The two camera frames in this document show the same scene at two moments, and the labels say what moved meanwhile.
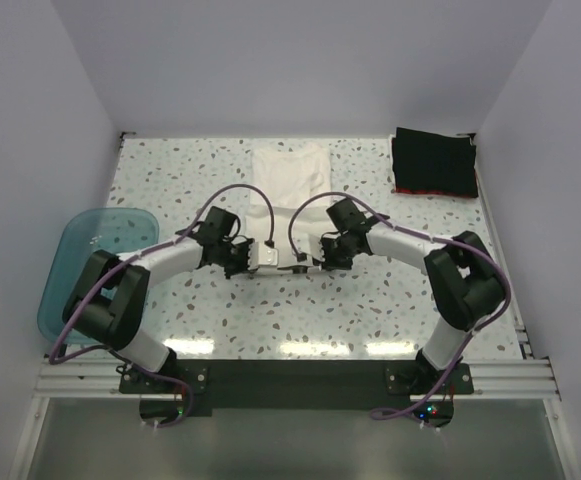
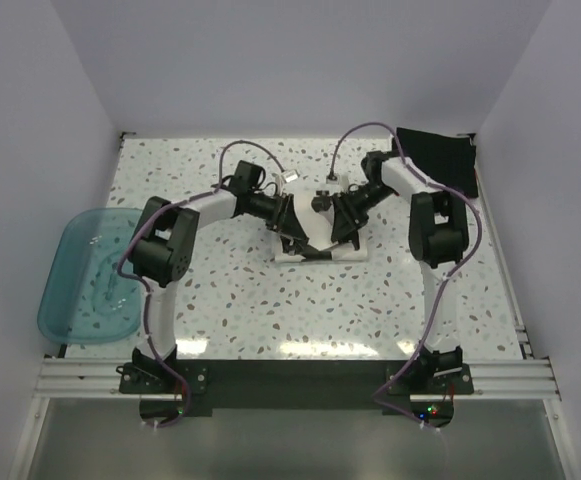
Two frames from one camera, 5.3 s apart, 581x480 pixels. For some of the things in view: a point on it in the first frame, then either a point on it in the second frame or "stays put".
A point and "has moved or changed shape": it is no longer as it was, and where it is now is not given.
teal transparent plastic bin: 82,232 stays put
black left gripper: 244,266 to 283,217
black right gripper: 329,263 to 347,216
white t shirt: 290,201 has moved or changed shape
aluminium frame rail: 85,378 stays put
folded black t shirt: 436,163 stays put
